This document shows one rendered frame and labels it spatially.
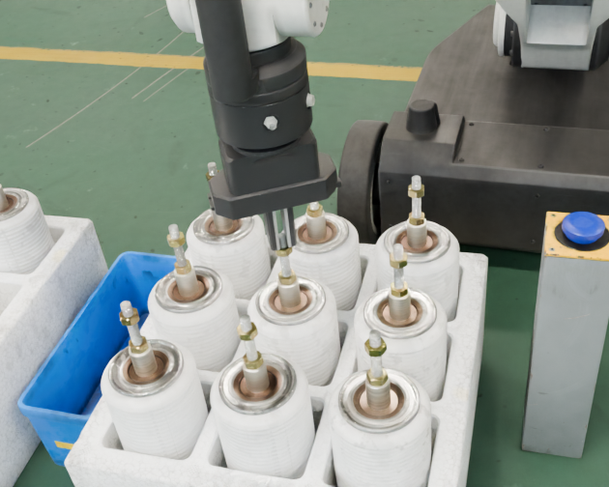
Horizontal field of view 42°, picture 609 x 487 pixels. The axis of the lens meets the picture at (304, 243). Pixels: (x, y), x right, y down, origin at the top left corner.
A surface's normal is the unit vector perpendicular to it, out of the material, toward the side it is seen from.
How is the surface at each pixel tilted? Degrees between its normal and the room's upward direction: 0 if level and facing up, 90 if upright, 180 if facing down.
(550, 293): 90
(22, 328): 90
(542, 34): 53
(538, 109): 0
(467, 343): 0
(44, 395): 88
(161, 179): 0
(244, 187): 90
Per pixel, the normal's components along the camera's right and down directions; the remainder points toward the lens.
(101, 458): -0.10, -0.78
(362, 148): -0.18, -0.44
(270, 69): 0.18, -0.15
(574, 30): -0.29, 0.03
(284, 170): 0.24, 0.59
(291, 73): 0.73, 0.37
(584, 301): -0.25, 0.62
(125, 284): 0.95, 0.07
